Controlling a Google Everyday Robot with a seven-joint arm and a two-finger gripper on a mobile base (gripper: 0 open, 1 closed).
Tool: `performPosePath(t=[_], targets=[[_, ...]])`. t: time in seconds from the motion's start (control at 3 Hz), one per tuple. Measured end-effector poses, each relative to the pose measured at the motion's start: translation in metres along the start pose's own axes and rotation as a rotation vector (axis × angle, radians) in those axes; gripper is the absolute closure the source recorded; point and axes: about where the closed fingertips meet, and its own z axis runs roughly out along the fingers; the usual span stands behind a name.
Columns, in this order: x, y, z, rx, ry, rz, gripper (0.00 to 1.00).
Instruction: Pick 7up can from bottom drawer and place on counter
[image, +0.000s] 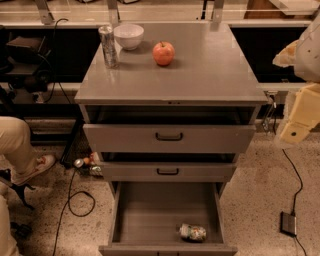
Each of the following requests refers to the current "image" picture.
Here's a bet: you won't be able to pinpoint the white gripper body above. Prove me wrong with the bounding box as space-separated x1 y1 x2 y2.
289 83 320 130

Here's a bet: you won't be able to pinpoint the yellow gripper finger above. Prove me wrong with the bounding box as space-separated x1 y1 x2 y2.
280 122 311 144
272 40 298 68

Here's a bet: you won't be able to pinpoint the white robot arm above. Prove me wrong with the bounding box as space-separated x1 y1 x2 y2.
272 15 320 149

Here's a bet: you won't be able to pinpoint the grey metal drawer cabinet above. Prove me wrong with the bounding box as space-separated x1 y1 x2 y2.
73 21 270 188

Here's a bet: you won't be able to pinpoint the grey bottom drawer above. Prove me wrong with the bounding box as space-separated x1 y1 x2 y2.
99 182 237 256

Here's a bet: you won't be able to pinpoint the grey drawer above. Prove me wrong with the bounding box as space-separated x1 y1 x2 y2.
99 182 237 256
99 153 236 182
84 106 255 154

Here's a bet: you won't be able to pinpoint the tall silver can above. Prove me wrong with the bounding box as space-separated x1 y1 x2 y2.
98 24 119 68

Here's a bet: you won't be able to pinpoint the grey middle drawer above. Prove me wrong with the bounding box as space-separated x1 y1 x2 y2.
99 153 236 182

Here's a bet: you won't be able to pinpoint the grey top drawer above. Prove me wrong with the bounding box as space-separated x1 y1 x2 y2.
84 106 255 154

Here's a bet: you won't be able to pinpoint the black power adapter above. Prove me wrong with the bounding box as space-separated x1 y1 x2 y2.
280 212 297 237

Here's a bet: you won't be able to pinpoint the red apple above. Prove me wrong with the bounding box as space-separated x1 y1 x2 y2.
152 41 175 66

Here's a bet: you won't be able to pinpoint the white bowl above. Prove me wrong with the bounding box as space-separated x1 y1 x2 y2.
114 24 144 50

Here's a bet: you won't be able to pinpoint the pile of cans on floor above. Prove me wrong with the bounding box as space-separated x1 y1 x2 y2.
73 153 102 177

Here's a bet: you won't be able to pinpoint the white red sneaker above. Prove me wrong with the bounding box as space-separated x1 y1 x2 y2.
11 155 56 186

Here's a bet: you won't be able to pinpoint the black equipment on left shelf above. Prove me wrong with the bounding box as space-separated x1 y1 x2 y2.
0 26 52 93

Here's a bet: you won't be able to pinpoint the person's leg beige trousers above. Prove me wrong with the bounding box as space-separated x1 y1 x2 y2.
0 117 36 256

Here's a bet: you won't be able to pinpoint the black chair base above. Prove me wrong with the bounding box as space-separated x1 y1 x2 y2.
0 168 36 239

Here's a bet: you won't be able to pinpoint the black cable right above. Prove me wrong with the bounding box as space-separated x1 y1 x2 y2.
281 148 308 256

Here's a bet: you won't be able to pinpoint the black floor cable left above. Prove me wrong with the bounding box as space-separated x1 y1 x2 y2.
51 168 97 256

